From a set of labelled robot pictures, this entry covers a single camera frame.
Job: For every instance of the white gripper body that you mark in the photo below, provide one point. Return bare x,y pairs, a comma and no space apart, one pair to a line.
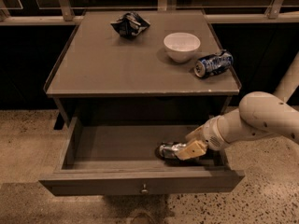
210,135

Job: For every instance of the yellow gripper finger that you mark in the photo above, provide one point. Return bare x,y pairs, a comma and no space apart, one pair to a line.
196,134
191,150

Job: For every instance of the silver redbull can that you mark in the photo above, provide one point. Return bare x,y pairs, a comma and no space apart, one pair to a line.
170,150

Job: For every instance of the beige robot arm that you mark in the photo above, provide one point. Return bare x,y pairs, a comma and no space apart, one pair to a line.
259,114

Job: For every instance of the metal drawer knob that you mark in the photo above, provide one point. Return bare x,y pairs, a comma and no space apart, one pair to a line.
144,189

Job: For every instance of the blue pepsi can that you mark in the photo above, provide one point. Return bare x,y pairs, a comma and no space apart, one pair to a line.
213,64

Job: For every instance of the open grey top drawer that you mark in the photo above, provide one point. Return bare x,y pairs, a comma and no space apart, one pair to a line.
119,159

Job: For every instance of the white ceramic bowl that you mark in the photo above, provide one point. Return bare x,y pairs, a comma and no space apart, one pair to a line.
181,47

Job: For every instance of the grey wooden cabinet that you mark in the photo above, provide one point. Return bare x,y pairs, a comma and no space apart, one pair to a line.
105,78

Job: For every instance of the crumpled dark chip bag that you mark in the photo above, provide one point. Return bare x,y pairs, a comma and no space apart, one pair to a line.
130,24

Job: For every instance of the metal railing frame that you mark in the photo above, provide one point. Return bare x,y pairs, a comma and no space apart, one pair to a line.
32,12

